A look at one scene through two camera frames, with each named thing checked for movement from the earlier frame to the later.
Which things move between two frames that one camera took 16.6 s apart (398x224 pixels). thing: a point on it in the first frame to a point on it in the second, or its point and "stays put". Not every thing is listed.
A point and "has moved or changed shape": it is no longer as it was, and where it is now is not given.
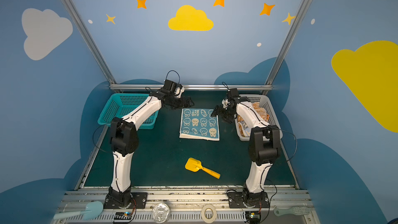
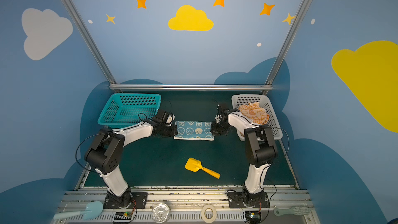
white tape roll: [210, 220] stays put
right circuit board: [253, 217] stays put
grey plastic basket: [264, 100] stays put
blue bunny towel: [199, 124] has moved or changed shape
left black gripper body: [185, 101] to [169, 130]
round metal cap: [161, 213] stays put
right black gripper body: [220, 110] to [217, 128]
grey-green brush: [300, 210] stays put
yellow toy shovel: [195, 165] stays put
